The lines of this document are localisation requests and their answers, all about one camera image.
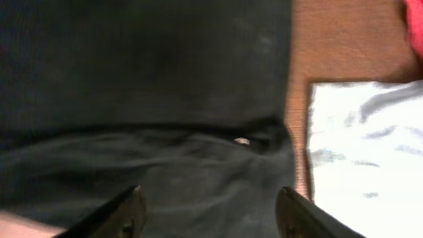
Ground red garment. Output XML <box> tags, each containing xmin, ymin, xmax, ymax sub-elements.
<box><xmin>404</xmin><ymin>0</ymin><xmax>423</xmax><ymax>58</ymax></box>

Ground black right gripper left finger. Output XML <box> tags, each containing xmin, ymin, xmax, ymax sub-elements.
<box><xmin>54</xmin><ymin>186</ymin><xmax>147</xmax><ymax>238</ymax></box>

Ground light blue-grey t-shirt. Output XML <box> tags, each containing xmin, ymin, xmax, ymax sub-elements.
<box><xmin>307</xmin><ymin>81</ymin><xmax>422</xmax><ymax>238</ymax></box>

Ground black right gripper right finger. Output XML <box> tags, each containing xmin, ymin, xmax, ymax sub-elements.
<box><xmin>275</xmin><ymin>186</ymin><xmax>364</xmax><ymax>238</ymax></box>

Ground dark green t-shirt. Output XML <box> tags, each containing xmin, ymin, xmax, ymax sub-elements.
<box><xmin>1</xmin><ymin>0</ymin><xmax>295</xmax><ymax>238</ymax></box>

